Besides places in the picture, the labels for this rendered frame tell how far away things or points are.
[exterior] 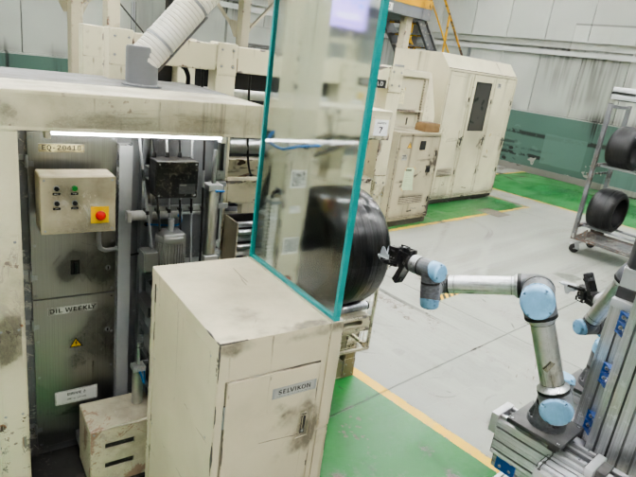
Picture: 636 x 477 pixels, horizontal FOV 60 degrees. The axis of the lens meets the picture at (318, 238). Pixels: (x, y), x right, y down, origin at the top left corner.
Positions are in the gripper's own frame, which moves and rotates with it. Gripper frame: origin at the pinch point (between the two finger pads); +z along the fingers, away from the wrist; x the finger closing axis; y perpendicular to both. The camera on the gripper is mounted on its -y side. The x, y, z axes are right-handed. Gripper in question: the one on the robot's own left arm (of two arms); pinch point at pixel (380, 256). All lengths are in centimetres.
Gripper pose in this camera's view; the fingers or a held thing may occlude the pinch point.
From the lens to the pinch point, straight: 237.5
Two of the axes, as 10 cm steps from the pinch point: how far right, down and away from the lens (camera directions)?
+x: -8.3, 0.7, -5.6
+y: 0.6, -9.7, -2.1
